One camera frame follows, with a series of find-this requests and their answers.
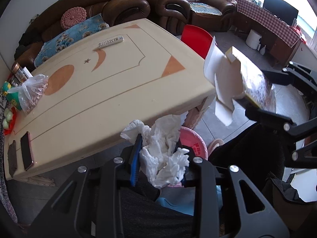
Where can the pink lined trash bin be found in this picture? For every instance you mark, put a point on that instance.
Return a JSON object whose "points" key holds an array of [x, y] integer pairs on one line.
{"points": [[192, 139]]}

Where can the black tv monitor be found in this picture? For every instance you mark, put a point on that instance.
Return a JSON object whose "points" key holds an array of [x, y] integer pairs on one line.
{"points": [[282, 10]]}

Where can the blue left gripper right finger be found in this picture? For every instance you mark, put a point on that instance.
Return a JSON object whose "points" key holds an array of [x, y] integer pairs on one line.
{"points": [[185, 171]]}

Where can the white tissue paper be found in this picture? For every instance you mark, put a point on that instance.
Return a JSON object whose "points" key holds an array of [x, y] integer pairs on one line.
{"points": [[161, 161]]}

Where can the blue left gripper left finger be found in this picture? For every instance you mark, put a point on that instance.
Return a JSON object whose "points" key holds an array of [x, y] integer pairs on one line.
{"points": [[134, 160]]}

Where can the white remote control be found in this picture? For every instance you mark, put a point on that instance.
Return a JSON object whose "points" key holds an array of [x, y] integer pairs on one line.
{"points": [[110, 42]]}

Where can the blue floral cushion cover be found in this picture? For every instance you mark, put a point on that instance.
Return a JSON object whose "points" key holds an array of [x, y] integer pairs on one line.
{"points": [[69, 37]]}

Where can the glass jar with copper lid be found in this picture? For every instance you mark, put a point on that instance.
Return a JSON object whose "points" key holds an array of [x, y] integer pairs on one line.
{"points": [[22, 74]]}

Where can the person's black trouser leg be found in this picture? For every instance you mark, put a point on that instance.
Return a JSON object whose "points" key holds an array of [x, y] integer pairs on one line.
{"points": [[259, 150]]}

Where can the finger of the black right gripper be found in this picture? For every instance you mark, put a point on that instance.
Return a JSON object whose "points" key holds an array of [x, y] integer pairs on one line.
{"points": [[275, 121]]}

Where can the brown leather sofa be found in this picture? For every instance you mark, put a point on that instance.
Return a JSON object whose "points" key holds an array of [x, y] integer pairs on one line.
{"points": [[47, 25]]}

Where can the cream coffee table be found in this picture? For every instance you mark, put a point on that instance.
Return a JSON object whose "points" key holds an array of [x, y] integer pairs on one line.
{"points": [[93, 94]]}

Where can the red plate with green fruit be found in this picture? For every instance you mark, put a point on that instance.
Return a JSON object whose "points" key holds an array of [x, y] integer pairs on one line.
{"points": [[10, 115]]}

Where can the checkered cloth tv cabinet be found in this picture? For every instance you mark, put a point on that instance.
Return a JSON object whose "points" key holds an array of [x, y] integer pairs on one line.
{"points": [[280, 39]]}

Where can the brown leather armchair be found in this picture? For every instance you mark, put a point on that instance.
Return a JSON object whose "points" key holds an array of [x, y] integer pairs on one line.
{"points": [[173, 15]]}

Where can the red plastic stool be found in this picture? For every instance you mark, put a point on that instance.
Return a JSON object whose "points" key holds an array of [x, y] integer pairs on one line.
{"points": [[197, 39]]}

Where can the smartphone with pink case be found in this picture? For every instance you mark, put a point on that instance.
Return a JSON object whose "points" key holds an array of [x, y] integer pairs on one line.
{"points": [[26, 151]]}

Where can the plastic bag of peanuts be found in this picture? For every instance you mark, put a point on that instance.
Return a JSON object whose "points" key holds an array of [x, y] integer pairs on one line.
{"points": [[31, 91]]}

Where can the purple patterned card box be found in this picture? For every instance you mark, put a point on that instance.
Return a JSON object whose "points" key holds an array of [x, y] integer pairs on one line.
{"points": [[236, 78]]}

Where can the white air fryer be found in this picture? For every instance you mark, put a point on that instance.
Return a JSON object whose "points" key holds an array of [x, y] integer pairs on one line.
{"points": [[253, 39]]}

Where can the pink round crochet pillow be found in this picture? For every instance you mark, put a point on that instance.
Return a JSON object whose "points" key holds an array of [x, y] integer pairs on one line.
{"points": [[72, 17]]}

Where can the green toy bottle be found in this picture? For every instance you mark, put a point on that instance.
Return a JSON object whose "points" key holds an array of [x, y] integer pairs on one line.
{"points": [[12, 97]]}

